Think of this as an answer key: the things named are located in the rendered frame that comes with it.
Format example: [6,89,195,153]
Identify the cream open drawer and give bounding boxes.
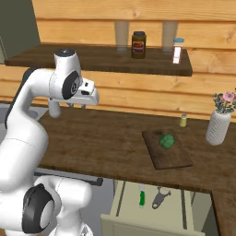
[100,180,217,236]

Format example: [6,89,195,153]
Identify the dark wooden cutting board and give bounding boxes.
[141,128,194,171]

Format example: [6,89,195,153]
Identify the white ribbed vase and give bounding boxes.
[205,110,232,147]

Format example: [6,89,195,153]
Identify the dark jar with red label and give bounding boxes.
[131,30,148,60]

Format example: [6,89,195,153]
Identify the dark wooden wall shelf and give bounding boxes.
[4,43,194,77]

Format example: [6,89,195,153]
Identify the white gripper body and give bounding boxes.
[47,87,100,107]

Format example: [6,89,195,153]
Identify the small yellow shaker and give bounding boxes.
[179,112,189,128]

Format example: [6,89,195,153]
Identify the green broccoli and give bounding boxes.
[158,132,176,150]

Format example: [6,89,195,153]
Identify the white bottle with blue cap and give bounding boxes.
[171,37,185,65]

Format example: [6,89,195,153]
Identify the grey appliance front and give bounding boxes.
[34,175,115,236]

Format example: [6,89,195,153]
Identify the pale grey cylinder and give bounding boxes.
[48,100,62,119]

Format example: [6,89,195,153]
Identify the pale shelf bracket post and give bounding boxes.
[114,20,130,52]

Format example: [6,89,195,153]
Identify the grey sink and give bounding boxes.
[0,103,50,124]

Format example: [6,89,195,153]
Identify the black bar handle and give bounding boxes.
[33,171,104,187]

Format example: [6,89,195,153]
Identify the grey peeler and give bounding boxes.
[151,185,172,210]

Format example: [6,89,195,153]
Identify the olive green cupboard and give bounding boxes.
[0,0,41,65]

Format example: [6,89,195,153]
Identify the pink flowers with green leaves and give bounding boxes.
[213,90,236,115]

